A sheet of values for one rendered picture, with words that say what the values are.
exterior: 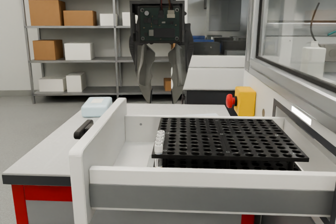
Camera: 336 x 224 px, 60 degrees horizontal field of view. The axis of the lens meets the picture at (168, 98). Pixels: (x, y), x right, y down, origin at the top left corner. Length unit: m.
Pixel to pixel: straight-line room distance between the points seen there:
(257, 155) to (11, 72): 4.90
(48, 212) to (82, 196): 0.38
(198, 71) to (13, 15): 4.09
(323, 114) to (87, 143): 0.32
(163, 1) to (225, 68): 0.94
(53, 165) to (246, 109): 0.51
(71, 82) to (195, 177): 4.12
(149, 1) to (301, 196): 0.32
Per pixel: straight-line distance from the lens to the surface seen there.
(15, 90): 5.21
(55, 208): 0.78
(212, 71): 1.29
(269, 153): 0.46
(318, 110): 0.47
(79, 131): 0.50
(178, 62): 0.43
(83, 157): 0.39
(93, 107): 1.07
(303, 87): 0.52
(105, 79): 4.78
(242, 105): 0.81
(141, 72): 0.42
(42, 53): 4.50
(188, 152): 0.43
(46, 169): 0.74
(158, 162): 0.43
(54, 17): 4.41
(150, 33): 0.39
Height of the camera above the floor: 1.08
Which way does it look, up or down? 14 degrees down
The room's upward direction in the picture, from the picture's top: straight up
